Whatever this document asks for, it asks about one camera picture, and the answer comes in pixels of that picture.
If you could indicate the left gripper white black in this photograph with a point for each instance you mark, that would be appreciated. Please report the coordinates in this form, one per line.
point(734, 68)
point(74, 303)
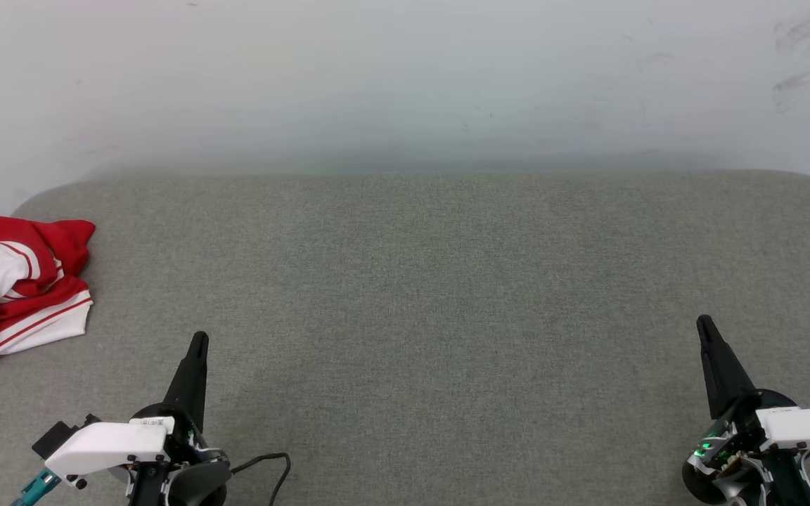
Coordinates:
point(106, 446)

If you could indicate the red and white basketball jersey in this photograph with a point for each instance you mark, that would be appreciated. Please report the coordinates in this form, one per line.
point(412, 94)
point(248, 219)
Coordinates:
point(60, 239)

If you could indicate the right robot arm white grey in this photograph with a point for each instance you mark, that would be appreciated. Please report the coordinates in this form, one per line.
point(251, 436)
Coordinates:
point(742, 486)

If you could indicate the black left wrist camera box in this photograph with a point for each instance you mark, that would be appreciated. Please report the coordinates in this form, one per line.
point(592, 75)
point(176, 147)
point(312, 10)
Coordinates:
point(60, 436)

